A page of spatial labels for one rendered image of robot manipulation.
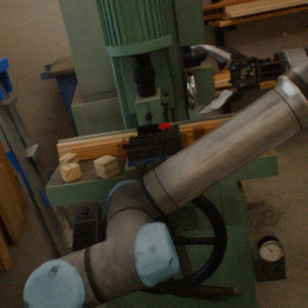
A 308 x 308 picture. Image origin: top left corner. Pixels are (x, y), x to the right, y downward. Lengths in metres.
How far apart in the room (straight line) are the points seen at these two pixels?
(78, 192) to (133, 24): 0.45
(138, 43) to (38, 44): 2.44
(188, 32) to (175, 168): 0.73
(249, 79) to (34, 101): 2.77
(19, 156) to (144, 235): 1.33
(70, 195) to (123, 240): 0.57
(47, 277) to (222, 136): 0.31
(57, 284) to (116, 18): 0.69
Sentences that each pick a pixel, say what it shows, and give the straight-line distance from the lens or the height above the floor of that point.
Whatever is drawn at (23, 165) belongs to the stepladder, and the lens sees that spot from 1.83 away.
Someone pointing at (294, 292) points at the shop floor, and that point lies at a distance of 1.99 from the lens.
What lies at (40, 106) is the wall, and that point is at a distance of 3.53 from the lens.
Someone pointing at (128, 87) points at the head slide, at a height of 1.07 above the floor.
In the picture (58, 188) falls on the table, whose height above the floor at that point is 0.89.
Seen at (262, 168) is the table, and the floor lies 0.87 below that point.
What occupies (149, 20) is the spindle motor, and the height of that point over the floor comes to 1.26.
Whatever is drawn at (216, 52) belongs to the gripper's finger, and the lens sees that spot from 0.91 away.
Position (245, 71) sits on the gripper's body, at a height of 1.13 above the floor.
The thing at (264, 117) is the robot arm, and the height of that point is 1.13.
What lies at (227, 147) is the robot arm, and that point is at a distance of 0.61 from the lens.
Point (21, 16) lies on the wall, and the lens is 3.43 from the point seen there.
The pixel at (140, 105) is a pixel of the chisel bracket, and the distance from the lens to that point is 1.10.
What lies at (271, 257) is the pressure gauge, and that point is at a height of 0.64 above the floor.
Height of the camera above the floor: 1.33
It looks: 22 degrees down
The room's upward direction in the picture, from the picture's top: 10 degrees counter-clockwise
